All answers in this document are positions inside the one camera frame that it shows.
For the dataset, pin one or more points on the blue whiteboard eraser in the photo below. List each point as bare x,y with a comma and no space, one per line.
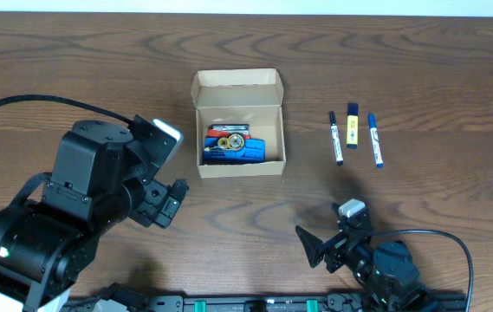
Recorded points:
252,152

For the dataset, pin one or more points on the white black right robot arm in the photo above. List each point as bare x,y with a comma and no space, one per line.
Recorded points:
387,272

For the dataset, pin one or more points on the red black stapler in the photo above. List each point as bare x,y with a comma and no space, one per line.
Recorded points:
227,130

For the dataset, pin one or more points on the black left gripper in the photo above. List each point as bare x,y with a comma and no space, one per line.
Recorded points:
158,202

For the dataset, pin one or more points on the black whiteboard marker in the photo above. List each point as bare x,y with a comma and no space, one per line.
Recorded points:
336,139

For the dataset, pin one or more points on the yellow highlighter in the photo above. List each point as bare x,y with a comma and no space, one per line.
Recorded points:
352,125

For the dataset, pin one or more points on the blue whiteboard marker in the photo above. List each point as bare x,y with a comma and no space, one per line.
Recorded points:
372,123

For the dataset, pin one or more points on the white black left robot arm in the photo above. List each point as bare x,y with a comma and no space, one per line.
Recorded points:
103,174

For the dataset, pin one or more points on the black mounting rail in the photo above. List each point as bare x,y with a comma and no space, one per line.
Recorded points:
118,298

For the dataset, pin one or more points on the gold correction tape dispenser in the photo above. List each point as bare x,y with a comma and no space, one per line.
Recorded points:
231,143

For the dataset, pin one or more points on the cardboard box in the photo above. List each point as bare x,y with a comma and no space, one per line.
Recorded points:
240,96

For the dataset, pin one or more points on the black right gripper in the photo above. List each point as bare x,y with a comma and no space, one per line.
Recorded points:
336,248

